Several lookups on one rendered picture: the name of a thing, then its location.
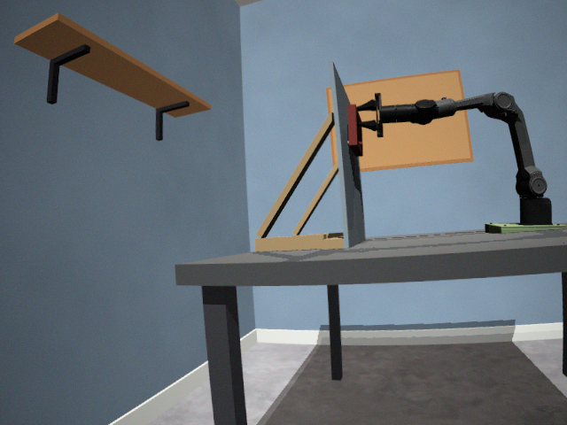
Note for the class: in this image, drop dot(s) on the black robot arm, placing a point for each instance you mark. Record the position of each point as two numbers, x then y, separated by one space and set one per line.
535 210

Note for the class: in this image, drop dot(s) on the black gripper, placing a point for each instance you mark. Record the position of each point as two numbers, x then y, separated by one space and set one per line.
387 114

